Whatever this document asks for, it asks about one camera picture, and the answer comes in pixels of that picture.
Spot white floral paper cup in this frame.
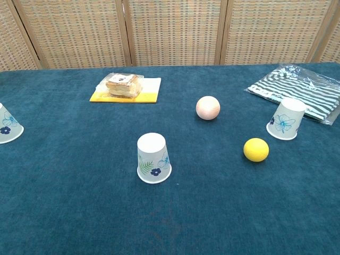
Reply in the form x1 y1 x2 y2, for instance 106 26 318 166
266 98 307 141
137 132 173 185
0 103 24 145

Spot yellow ball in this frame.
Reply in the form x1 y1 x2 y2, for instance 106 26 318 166
243 137 270 163

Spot yellow white card board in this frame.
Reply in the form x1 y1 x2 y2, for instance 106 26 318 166
89 77 163 104

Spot woven wooden folding screen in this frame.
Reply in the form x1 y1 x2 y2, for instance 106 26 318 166
0 0 340 71

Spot striped cloth in plastic bag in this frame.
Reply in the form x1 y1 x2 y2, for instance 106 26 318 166
244 63 340 126

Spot blue table mat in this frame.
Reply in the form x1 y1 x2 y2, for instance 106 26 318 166
0 62 340 255

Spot white ball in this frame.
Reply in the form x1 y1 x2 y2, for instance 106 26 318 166
195 96 221 121

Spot packaged bread slices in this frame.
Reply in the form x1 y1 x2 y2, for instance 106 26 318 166
105 73 143 99

